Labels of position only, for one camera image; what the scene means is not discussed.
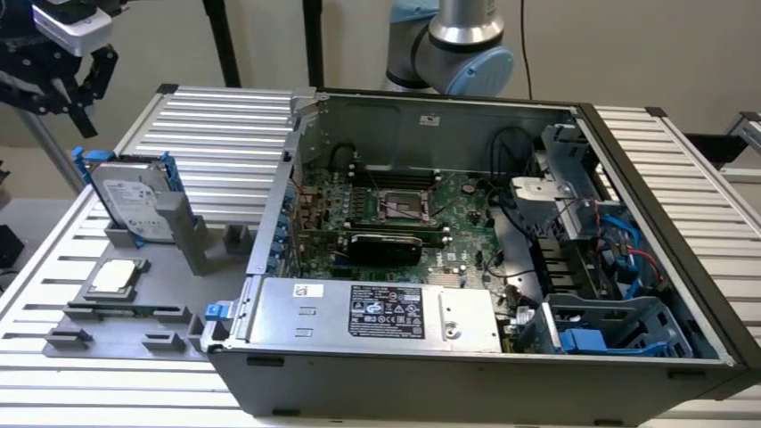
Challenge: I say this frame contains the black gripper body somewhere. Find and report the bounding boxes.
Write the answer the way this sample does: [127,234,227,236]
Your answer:
[0,12,91,112]

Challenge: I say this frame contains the hard disk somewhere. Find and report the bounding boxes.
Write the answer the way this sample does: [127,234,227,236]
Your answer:
[71,146,187,250]

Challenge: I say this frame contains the blue disk caddy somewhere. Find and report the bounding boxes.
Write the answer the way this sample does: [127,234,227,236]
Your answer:
[557,328,609,356]

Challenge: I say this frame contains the metal stand pole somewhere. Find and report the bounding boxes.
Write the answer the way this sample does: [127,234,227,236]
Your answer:
[11,106,85,193]

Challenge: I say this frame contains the black stand pole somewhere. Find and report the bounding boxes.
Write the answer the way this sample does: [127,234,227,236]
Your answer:
[200,0,244,89]
[299,0,327,90]

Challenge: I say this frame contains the black box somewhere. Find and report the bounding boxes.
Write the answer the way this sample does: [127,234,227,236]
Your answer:
[0,224,27,271]

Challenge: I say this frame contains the silver CPU chip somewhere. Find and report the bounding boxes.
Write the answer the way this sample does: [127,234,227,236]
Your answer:
[88,259,144,293]

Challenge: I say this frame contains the grey plastic parts rack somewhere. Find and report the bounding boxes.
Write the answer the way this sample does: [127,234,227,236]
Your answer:
[41,192,267,360]

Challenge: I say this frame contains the dark RAM stick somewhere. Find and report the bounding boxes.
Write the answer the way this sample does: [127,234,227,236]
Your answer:
[63,301,187,316]

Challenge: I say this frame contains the metal CPU socket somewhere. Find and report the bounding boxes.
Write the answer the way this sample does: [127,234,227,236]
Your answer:
[367,185,445,224]

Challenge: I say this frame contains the black installed RAM stick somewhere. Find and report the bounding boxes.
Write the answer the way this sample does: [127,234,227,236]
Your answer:
[347,224,448,237]

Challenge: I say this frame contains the black graphics card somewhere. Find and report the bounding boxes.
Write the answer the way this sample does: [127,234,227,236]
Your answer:
[336,230,428,269]

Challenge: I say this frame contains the silver power supply unit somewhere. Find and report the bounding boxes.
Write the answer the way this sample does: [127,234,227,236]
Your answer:
[236,276,502,356]

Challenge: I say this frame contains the green motherboard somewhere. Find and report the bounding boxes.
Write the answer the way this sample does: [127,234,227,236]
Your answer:
[288,169,513,291]

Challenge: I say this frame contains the silver chipset heatsink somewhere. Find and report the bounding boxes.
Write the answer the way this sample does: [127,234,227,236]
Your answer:
[423,272,466,289]

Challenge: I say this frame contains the metal drive cage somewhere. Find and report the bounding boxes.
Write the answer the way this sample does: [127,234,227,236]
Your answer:
[509,123,624,242]

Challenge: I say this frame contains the black open PC case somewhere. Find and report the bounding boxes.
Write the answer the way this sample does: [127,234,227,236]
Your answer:
[200,86,752,418]

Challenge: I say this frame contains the blue drive bay latches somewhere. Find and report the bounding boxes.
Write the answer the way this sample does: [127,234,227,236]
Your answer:
[534,292,698,358]

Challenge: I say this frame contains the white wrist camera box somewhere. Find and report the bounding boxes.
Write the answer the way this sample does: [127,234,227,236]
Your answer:
[31,3,116,58]

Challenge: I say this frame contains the thin black wall cable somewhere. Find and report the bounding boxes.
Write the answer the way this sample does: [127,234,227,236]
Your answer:
[518,0,534,103]

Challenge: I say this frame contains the thin black wire loop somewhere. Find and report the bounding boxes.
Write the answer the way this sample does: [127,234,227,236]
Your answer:
[481,250,510,280]

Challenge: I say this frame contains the red and black twisted wire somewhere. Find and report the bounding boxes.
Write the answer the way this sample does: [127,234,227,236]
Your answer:
[556,197,602,235]

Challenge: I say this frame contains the blue wire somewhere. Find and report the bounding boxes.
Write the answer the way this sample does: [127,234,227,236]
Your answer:
[597,212,646,309]

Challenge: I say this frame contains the black flat bracket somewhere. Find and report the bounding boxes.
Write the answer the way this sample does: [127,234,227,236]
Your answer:
[681,132,752,169]

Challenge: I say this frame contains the aluminium frame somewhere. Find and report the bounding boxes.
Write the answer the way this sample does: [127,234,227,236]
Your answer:
[716,110,761,182]

